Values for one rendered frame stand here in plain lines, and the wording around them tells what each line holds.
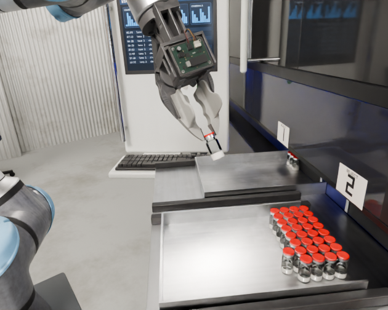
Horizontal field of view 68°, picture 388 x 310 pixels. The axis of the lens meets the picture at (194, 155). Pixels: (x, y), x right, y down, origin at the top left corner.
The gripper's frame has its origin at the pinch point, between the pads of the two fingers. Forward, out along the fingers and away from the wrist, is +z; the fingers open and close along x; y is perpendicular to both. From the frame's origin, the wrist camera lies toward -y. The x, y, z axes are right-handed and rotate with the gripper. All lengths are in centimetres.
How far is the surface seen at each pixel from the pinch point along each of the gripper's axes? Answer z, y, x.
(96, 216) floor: 20, -206, -41
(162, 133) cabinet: -10, -86, 12
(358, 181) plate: 19.9, 3.0, 22.0
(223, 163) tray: 11, -50, 19
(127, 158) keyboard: -5, -82, -8
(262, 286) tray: 29.0, -1.4, -1.7
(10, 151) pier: -90, -368, -116
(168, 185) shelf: 9.2, -42.3, -2.9
